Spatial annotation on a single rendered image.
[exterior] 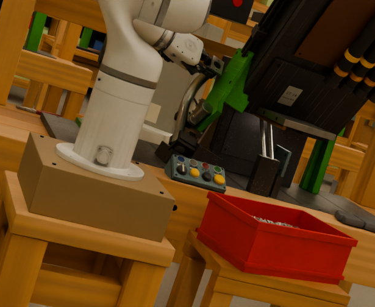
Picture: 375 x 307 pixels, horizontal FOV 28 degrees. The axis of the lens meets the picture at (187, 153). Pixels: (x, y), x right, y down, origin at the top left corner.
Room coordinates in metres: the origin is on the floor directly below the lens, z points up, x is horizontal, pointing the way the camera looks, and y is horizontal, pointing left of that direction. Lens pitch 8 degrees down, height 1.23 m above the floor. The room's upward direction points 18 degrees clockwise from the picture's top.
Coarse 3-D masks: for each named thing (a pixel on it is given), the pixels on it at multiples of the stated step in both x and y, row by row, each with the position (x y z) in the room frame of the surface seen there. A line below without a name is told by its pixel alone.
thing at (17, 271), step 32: (0, 192) 1.64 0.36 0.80; (0, 224) 1.58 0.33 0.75; (0, 256) 1.40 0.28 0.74; (32, 256) 1.37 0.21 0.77; (64, 256) 1.65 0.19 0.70; (96, 256) 1.68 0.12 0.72; (0, 288) 1.36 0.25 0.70; (32, 288) 1.38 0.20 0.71; (64, 288) 1.41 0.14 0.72; (96, 288) 1.43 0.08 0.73; (128, 288) 1.44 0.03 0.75
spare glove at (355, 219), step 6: (336, 216) 2.14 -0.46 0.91; (342, 216) 2.12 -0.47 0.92; (348, 216) 2.12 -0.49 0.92; (354, 216) 2.16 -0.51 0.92; (360, 216) 2.18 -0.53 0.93; (348, 222) 2.10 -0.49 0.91; (354, 222) 2.10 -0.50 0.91; (360, 222) 2.11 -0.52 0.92; (366, 222) 2.12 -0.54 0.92; (372, 222) 2.13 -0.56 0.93; (366, 228) 2.12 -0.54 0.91; (372, 228) 2.12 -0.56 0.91
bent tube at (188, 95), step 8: (216, 64) 2.26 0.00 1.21; (216, 72) 2.22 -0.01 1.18; (200, 80) 2.27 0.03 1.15; (192, 88) 2.29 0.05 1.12; (184, 96) 2.28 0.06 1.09; (192, 96) 2.29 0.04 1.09; (184, 104) 2.26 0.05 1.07; (184, 112) 2.24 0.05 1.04; (176, 120) 2.22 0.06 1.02; (184, 120) 2.21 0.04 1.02; (176, 128) 2.19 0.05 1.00; (184, 128) 2.20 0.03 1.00; (176, 136) 2.16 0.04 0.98
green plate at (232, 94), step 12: (240, 60) 2.21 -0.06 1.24; (228, 72) 2.23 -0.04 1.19; (240, 72) 2.17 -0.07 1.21; (216, 84) 2.26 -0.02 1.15; (228, 84) 2.18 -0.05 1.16; (240, 84) 2.19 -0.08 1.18; (216, 96) 2.20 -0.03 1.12; (228, 96) 2.18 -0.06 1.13; (240, 96) 2.19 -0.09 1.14; (240, 108) 2.19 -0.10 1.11
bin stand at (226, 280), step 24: (192, 240) 1.83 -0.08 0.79; (192, 264) 1.83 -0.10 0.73; (216, 264) 1.66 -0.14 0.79; (192, 288) 1.84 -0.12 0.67; (216, 288) 1.64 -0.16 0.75; (240, 288) 1.65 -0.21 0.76; (264, 288) 1.67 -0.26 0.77; (288, 288) 1.69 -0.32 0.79; (312, 288) 1.71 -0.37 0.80; (336, 288) 1.77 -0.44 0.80
